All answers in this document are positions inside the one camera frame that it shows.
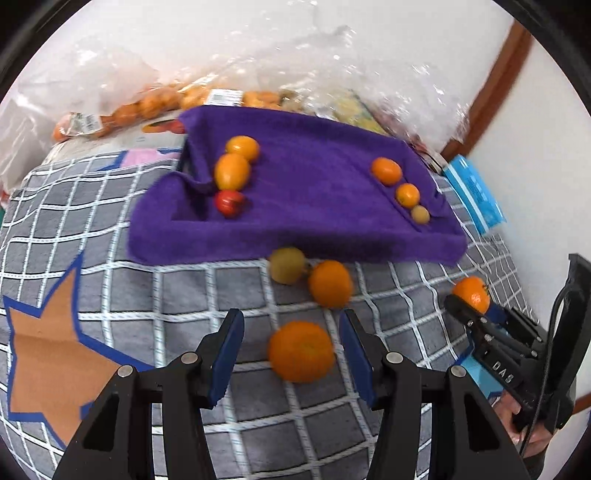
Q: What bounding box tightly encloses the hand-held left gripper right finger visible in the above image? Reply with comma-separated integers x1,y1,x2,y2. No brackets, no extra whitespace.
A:
339,310,532,480

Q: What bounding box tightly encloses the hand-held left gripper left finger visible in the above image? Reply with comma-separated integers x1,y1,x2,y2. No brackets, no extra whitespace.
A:
51,308,245,480

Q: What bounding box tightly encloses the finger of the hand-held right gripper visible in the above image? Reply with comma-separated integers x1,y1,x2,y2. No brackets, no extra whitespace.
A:
443,294,509,356
480,305,541,356

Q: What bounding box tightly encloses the mandarin orange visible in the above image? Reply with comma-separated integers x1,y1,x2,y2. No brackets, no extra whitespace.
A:
370,157,403,186
451,275,491,315
268,320,336,384
225,135,260,163
308,260,355,309

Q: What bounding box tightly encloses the person's right hand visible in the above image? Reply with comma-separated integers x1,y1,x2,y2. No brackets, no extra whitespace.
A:
496,394,555,455

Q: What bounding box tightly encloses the yellow-green round fruit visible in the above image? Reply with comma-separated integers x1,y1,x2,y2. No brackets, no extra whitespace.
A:
269,246,308,285

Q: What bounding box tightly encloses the grey checked blanket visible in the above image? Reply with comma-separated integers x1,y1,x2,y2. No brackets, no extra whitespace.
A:
0,148,550,480

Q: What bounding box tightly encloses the blue tissue pack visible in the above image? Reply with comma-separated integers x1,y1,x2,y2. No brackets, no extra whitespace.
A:
443,154,506,235

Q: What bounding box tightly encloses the small orange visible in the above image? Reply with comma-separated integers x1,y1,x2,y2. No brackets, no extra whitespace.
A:
396,183,421,208

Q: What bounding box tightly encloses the red tomato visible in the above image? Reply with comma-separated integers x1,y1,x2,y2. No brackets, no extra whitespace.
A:
213,189,246,217

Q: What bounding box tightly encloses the purple towel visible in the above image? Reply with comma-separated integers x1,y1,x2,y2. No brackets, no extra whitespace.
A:
127,105,467,266

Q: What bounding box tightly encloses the yellow-orange oval fruit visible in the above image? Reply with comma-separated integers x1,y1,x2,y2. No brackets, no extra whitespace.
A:
213,153,252,191

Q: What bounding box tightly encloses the yellow package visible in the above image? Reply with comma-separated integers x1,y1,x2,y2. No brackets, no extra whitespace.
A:
318,90,384,134

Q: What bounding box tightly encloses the bag of small oranges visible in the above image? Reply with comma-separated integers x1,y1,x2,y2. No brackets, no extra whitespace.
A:
113,83,287,125
52,111,116,141

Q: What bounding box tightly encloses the large clear plastic bag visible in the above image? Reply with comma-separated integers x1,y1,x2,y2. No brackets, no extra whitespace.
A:
194,9,472,153

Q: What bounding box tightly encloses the white plastic bag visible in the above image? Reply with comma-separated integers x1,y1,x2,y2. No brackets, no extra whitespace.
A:
0,37,160,181

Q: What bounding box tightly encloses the wooden door frame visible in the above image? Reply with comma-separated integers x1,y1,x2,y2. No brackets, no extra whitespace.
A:
438,21,534,160

